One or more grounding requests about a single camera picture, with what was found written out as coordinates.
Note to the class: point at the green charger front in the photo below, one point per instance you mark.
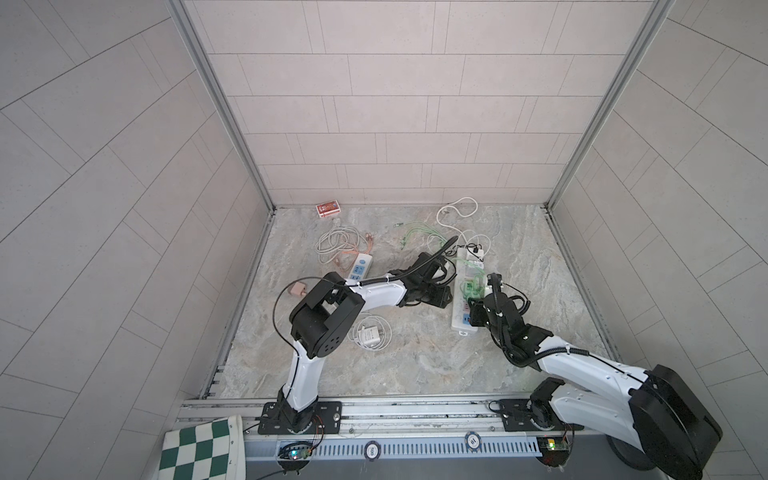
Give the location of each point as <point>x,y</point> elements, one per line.
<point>477,283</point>

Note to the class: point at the aluminium rail base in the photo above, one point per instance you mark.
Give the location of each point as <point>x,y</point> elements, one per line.
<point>397,427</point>

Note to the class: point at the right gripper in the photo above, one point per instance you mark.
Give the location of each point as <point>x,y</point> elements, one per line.
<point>475,309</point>

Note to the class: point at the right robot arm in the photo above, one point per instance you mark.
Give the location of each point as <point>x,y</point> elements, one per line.
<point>652,417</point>

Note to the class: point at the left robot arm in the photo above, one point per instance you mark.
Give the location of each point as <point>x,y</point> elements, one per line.
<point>325,315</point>

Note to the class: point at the pink charger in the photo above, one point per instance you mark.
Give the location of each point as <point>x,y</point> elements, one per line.
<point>298,289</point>

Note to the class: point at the blue white power strip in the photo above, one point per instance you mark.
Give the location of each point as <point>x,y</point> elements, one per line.
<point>360,267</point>

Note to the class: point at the white charger with black cable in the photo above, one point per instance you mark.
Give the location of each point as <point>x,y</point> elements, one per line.
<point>472,251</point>

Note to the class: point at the red small box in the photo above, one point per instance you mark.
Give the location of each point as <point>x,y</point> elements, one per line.
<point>328,209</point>

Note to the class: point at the white charger with coiled cable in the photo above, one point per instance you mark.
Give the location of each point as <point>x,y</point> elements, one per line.
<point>371,333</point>

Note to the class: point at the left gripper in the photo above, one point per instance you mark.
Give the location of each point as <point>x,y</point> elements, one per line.
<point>440,300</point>

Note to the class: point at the green white checkerboard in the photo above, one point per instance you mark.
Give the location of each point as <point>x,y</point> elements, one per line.
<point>213,450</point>

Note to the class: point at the green charger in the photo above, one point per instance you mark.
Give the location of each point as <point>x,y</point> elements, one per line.
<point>477,283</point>
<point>469,292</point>

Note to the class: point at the colourful white power strip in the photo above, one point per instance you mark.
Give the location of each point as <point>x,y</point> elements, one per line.
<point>460,320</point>

